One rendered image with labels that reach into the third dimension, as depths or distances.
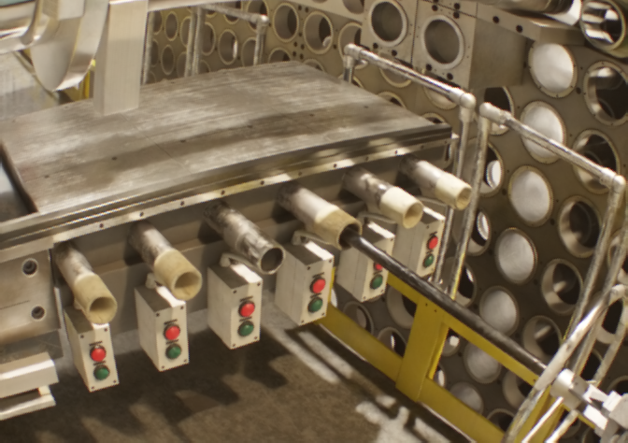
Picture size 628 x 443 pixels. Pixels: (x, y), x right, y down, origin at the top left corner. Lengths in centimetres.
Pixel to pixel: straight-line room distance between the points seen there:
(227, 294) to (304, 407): 90
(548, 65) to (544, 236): 71
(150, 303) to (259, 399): 98
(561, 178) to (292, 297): 142
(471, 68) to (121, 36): 143
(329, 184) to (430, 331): 72
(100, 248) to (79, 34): 60
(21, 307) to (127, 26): 57
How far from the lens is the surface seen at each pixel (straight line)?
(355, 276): 156
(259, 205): 140
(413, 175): 160
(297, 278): 142
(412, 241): 165
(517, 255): 300
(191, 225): 133
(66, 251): 118
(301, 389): 222
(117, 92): 123
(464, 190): 157
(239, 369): 227
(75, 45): 75
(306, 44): 358
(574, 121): 251
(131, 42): 121
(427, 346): 209
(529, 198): 287
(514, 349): 108
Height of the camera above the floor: 150
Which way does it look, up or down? 28 degrees down
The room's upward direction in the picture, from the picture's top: 6 degrees clockwise
